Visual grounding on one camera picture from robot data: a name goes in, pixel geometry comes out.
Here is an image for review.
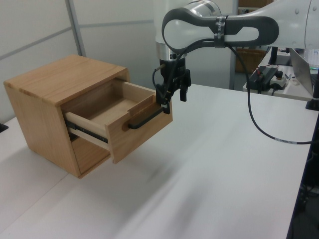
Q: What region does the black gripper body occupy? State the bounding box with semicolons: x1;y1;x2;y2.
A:
159;57;192;94

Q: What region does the wooden drawer with black handle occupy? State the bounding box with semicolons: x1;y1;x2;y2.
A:
65;79;173;164

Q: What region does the black metal drawer slide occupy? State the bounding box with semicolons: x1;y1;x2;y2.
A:
65;119;109;145

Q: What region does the black power supply box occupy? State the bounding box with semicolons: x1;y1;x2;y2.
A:
248;66;279;91

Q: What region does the emergency stop button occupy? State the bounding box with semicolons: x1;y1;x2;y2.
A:
270;70;288;91

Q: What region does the wooden cabinet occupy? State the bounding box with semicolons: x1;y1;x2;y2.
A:
3;54;131;180

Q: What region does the black drawer handle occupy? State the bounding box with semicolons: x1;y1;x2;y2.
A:
122;105;165;131

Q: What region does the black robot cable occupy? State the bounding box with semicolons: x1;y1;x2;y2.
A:
152;44;314;145

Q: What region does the grey partition post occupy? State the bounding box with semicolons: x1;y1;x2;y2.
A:
66;0;87;58

